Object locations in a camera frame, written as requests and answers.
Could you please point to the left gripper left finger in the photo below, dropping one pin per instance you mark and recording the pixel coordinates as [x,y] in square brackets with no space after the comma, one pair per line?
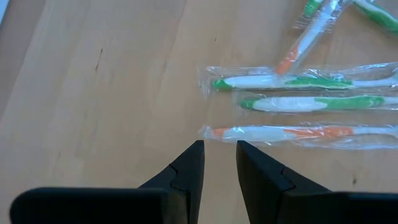
[186,177]

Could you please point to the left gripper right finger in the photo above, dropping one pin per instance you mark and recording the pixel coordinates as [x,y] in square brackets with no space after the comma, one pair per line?
[261,183]

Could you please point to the orange white wrapped toothbrush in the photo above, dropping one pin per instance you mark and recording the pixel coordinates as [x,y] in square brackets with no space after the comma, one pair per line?
[258,133]
[311,34]

